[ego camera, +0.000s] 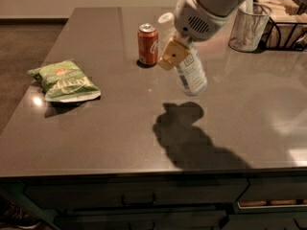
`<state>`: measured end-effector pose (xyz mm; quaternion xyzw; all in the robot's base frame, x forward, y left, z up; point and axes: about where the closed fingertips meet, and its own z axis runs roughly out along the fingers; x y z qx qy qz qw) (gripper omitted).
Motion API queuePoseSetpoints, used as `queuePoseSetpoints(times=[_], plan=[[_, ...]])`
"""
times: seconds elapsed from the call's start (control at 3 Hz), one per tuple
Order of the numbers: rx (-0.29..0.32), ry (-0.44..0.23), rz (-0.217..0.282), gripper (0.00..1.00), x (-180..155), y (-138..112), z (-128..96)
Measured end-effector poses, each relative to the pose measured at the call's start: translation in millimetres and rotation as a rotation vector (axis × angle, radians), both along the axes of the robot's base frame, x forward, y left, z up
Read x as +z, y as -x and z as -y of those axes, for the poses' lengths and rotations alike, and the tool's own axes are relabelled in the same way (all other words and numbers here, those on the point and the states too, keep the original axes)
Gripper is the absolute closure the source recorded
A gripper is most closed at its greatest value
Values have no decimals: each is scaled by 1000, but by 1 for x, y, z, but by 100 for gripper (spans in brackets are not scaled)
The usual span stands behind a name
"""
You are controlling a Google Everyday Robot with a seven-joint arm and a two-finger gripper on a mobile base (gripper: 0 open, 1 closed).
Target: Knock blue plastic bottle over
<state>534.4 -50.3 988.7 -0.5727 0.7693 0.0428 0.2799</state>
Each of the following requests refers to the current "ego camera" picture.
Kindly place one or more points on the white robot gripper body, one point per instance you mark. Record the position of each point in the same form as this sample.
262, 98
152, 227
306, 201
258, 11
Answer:
192, 18

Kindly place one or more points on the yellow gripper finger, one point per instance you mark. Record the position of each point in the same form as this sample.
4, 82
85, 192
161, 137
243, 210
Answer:
173, 54

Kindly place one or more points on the clear plastic water bottle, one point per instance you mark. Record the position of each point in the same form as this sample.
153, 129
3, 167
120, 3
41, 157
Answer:
191, 75

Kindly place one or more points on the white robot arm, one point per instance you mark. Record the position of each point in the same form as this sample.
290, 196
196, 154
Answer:
221, 7

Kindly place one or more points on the red soda can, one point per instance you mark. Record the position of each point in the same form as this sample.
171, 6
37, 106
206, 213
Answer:
148, 44

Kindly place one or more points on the green chip bag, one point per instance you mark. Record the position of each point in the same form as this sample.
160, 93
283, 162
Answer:
65, 82

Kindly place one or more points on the dark drawer cabinet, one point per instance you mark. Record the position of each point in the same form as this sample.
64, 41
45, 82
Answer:
185, 202

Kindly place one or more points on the wire mesh cup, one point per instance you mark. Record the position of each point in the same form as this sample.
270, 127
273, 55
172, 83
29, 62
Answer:
250, 22

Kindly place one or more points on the black wire tray with packets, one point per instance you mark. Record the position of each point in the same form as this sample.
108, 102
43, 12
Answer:
287, 26

